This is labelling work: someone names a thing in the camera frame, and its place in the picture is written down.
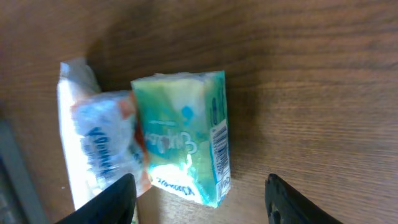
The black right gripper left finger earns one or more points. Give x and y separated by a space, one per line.
115 204

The green white tissue pack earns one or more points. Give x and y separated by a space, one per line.
184 119

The grey plastic mesh basket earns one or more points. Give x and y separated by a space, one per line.
20 202

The orange tissue pack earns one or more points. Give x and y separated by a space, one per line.
108 130

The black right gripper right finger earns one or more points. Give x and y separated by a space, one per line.
285 204

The white tube gold cap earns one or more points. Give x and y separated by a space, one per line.
76 82

